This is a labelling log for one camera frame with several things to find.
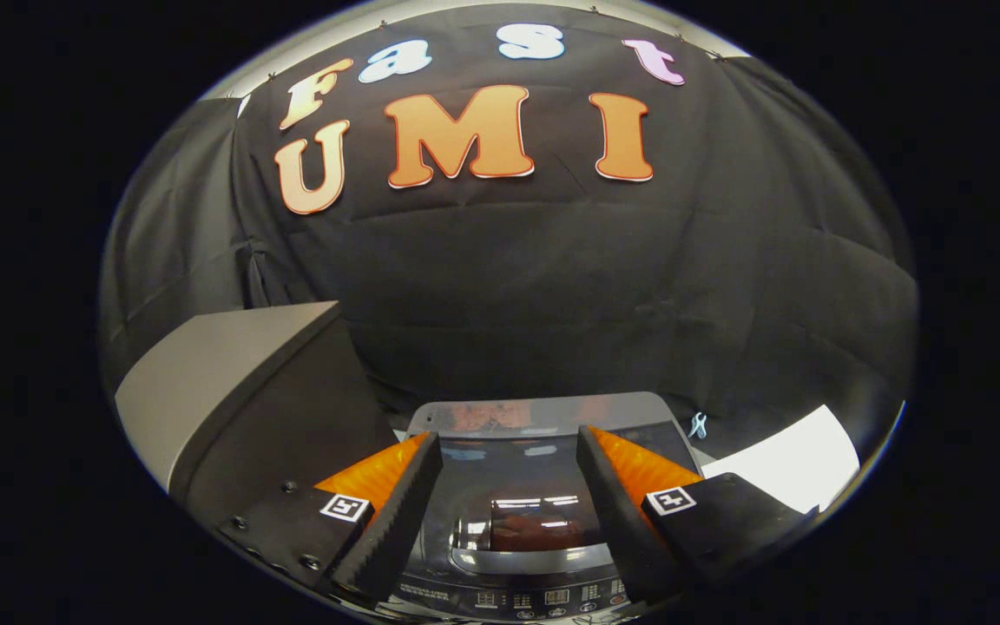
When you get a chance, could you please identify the grey box stand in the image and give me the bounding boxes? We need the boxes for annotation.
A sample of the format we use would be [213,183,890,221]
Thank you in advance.
[115,300,401,526]

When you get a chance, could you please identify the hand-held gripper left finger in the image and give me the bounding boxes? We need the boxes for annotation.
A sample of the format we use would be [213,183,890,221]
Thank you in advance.
[215,431,444,602]

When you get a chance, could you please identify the transparent washing machine lid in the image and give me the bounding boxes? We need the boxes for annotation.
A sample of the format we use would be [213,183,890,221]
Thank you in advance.
[405,391,705,576]

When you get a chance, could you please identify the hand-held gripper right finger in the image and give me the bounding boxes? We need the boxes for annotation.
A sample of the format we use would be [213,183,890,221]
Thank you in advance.
[576,424,818,606]

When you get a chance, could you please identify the grey washing machine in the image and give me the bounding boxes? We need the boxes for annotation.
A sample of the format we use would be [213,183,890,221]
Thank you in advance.
[396,391,709,625]

